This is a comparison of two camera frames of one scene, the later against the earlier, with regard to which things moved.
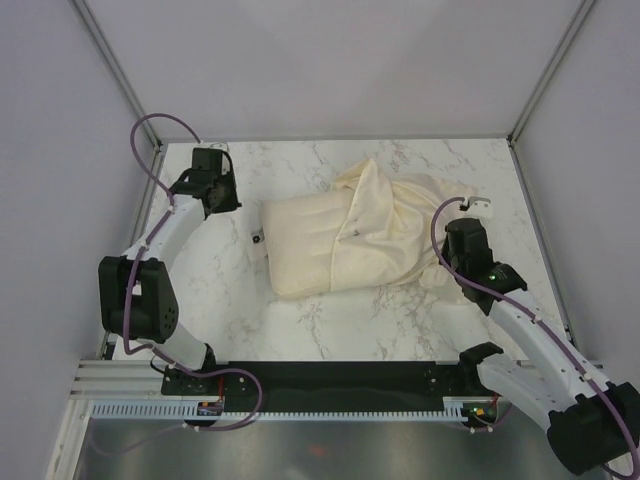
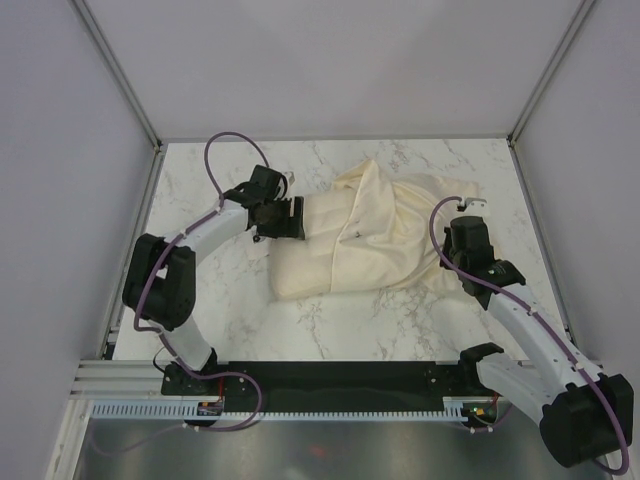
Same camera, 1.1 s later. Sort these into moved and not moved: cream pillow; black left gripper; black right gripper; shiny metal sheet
Moved: black left gripper
Not moved: black right gripper; cream pillow; shiny metal sheet
